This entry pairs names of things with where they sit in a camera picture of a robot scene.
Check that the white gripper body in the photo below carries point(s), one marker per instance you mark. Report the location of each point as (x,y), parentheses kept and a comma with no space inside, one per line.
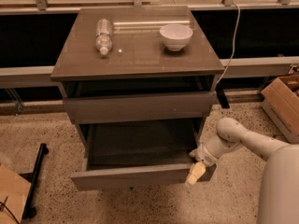
(205,157)

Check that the grey drawer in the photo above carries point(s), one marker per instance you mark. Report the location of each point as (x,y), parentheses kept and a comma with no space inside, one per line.
(139,153)
(184,105)

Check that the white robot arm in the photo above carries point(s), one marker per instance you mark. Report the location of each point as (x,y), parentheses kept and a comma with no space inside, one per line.
(279,190)

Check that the grey top drawer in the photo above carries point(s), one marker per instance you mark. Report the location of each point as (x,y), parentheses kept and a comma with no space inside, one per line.
(184,105)

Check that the grey drawer cabinet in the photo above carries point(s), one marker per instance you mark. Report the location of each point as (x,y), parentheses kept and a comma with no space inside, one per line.
(138,63)

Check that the brown cardboard box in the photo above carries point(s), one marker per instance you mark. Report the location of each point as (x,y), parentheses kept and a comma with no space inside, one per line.
(281,104)

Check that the white ceramic bowl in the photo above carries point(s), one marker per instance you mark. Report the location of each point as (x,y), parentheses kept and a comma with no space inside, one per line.
(175,37)

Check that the clear plastic water bottle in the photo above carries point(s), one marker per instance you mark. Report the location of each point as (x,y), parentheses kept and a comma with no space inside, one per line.
(104,34)

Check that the black metal stand leg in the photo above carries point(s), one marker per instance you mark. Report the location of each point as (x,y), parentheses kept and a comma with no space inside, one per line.
(29,209)

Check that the light wooden board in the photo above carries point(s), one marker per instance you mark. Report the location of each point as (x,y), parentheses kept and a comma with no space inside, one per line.
(13,193)

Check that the metal window railing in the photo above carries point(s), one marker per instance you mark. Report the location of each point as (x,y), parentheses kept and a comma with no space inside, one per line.
(149,0)

